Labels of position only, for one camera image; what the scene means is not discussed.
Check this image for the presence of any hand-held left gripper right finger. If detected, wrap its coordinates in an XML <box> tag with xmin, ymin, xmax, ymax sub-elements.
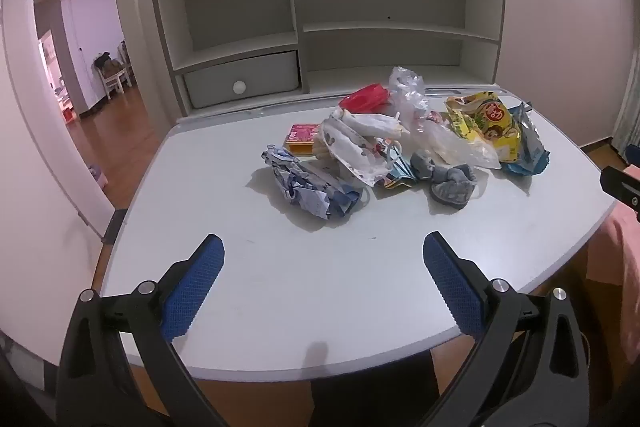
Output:
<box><xmin>422</xmin><ymin>231</ymin><xmax>608</xmax><ymax>427</ymax></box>

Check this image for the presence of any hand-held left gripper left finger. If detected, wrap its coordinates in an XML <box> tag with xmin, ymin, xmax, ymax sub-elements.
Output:
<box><xmin>55</xmin><ymin>233</ymin><xmax>226</xmax><ymax>427</ymax></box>

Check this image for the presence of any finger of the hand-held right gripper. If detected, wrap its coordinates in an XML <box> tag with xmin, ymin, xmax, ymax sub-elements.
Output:
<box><xmin>600</xmin><ymin>164</ymin><xmax>640</xmax><ymax>222</ymax></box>

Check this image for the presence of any blue and white snack bag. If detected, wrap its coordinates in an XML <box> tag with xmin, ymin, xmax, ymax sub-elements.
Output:
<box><xmin>500</xmin><ymin>103</ymin><xmax>550</xmax><ymax>176</ymax></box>

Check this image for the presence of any clear plastic bag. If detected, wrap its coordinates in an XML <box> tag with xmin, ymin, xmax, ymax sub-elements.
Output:
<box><xmin>389</xmin><ymin>66</ymin><xmax>502</xmax><ymax>170</ymax></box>

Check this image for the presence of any pale curtain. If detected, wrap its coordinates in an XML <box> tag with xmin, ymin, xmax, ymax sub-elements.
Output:
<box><xmin>612</xmin><ymin>57</ymin><xmax>640</xmax><ymax>168</ymax></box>

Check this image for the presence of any grey cloth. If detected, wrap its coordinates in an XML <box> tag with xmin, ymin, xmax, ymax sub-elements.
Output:
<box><xmin>410</xmin><ymin>152</ymin><xmax>478</xmax><ymax>210</ymax></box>

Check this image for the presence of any colourful striped wrapper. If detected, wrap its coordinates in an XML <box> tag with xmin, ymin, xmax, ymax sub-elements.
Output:
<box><xmin>372</xmin><ymin>142</ymin><xmax>418</xmax><ymax>190</ymax></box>

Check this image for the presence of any yellow snack bag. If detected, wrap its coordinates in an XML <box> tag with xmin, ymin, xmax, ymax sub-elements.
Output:
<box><xmin>445</xmin><ymin>91</ymin><xmax>526</xmax><ymax>162</ymax></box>

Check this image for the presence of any crumpled blue white printed paper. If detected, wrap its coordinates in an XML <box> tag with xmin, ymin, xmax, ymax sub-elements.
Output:
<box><xmin>260</xmin><ymin>144</ymin><xmax>371</xmax><ymax>220</ymax></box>

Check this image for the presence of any white cartoon print wrapper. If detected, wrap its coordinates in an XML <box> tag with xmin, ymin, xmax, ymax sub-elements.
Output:
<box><xmin>320</xmin><ymin>117</ymin><xmax>396</xmax><ymax>188</ymax></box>

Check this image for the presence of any small pink and yellow box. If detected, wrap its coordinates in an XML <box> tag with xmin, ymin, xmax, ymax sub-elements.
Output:
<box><xmin>284</xmin><ymin>123</ymin><xmax>321</xmax><ymax>156</ymax></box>

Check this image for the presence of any red wrapper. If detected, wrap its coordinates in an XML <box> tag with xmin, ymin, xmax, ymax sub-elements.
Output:
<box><xmin>339</xmin><ymin>83</ymin><xmax>391</xmax><ymax>114</ymax></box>

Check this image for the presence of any white door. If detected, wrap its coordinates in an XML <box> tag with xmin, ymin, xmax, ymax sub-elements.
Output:
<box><xmin>0</xmin><ymin>0</ymin><xmax>116</xmax><ymax>243</ymax></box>

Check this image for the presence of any white drawer with round knob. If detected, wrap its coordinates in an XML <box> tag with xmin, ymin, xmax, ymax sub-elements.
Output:
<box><xmin>182</xmin><ymin>51</ymin><xmax>300</xmax><ymax>109</ymax></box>

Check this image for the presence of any white wooden chair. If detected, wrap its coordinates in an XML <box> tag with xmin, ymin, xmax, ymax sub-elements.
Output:
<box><xmin>92</xmin><ymin>52</ymin><xmax>133</xmax><ymax>100</ymax></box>

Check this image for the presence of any white desk hutch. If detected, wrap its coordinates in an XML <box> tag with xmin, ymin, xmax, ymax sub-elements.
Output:
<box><xmin>147</xmin><ymin>0</ymin><xmax>506</xmax><ymax>118</ymax></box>

